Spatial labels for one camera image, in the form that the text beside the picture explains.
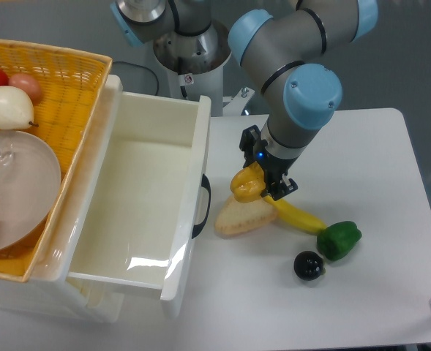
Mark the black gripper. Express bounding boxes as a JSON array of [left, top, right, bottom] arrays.
[[239, 125, 303, 200]]

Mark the yellow pepper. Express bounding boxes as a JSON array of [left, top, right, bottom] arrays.
[[230, 162, 266, 203]]

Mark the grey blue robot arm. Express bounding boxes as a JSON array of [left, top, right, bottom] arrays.
[[110, 1, 378, 203]]

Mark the green pepper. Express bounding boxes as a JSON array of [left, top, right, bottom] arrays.
[[316, 221, 362, 261]]

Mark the open upper white drawer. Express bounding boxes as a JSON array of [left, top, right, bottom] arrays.
[[65, 91, 212, 320]]

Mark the white drawer cabinet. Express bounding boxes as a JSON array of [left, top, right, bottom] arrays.
[[0, 75, 125, 324]]

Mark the yellow banana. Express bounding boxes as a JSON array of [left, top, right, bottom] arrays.
[[264, 197, 327, 235]]

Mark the slice of bread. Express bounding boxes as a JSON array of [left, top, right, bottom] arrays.
[[214, 195, 278, 236]]

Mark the dark purple grape bunch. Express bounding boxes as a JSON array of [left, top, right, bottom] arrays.
[[293, 251, 325, 282]]

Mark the yellow wicker basket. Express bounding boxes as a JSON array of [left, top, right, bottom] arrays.
[[0, 39, 113, 282]]

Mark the beige plate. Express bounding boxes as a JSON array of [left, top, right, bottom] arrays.
[[0, 131, 61, 250]]

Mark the pink peach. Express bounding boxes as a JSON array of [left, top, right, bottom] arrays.
[[9, 73, 43, 104]]

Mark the white pear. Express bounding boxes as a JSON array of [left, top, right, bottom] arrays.
[[0, 86, 38, 130]]

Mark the black drawer handle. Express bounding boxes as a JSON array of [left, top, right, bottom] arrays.
[[192, 174, 211, 238]]

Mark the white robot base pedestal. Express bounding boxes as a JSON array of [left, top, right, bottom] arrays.
[[152, 21, 253, 117]]

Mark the black cable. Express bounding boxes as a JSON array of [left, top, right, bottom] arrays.
[[112, 60, 160, 95]]

